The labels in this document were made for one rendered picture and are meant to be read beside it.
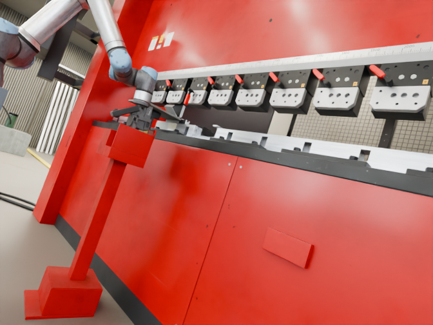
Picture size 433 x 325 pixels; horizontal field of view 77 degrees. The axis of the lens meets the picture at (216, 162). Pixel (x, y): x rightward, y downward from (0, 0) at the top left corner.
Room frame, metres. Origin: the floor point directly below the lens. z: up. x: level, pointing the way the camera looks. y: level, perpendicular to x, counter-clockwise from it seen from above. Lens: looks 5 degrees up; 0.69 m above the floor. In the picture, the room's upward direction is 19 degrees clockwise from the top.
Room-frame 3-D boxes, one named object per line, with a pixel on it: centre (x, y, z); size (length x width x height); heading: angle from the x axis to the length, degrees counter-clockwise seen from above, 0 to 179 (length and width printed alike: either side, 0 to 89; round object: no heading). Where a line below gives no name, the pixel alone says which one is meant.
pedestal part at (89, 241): (1.23, 0.42, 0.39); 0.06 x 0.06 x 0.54; 37
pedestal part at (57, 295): (1.21, 0.44, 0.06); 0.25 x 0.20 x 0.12; 127
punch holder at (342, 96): (0.98, -0.36, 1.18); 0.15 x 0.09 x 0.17; 45
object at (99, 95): (2.48, 0.91, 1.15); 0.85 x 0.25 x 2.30; 135
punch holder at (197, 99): (1.54, 0.21, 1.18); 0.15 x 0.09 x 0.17; 45
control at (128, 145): (1.23, 0.42, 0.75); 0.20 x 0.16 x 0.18; 37
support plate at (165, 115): (1.56, 0.44, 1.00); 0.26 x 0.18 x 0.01; 135
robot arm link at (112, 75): (1.13, 0.50, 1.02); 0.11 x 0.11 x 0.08; 14
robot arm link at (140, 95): (1.18, 0.40, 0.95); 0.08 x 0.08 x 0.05
